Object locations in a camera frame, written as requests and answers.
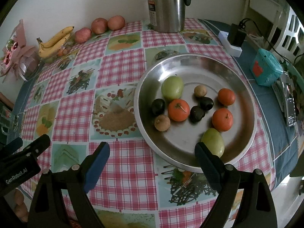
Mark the teal packet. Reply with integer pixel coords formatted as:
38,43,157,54
249,48,283,86

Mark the small green fruit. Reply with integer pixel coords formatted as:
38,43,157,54
201,128,225,158

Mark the glass mug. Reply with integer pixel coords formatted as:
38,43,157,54
0,106,21,138

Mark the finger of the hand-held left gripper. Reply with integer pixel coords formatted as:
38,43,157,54
14,134,51,162
0,137,24,162

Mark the large brown kiwi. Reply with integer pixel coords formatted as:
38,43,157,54
154,115,171,132

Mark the steel thermos jug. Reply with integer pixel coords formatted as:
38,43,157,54
147,0,192,33

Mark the pink flower bouquet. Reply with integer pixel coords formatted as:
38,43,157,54
0,19,42,81

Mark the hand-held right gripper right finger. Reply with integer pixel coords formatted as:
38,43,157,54
194,142,278,228

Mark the red apple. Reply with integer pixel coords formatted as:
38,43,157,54
75,27,92,44
108,15,126,30
91,17,108,35

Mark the dark plum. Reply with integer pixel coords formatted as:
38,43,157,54
199,97,214,111
189,106,206,123
151,98,166,116

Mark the steel plate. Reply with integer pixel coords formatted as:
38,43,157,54
134,54,258,173

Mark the person's left hand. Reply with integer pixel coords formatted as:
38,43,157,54
13,189,28,222

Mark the white chair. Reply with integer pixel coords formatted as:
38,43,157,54
245,0,304,60

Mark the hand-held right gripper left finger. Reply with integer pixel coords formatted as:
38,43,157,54
27,142,111,228

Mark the large green fruit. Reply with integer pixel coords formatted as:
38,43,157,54
161,75,184,102

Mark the black power adapter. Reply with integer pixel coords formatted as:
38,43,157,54
228,23,249,46

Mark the pink checked tablecloth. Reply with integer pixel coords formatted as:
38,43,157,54
13,18,277,228

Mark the white power strip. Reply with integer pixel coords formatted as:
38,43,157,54
218,30,243,57

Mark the small brown kiwi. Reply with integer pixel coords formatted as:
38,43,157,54
194,85,207,98

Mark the glass fruit bowl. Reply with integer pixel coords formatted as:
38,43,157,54
44,39,80,63

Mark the black smartphone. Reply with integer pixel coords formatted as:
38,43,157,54
281,72,298,127

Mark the black cable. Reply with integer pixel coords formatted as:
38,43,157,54
239,18,304,66

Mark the orange tangerine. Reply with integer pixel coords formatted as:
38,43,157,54
168,99,190,122
212,108,234,132
218,88,236,106

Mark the yellow banana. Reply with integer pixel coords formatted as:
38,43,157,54
37,26,74,48
38,33,72,59

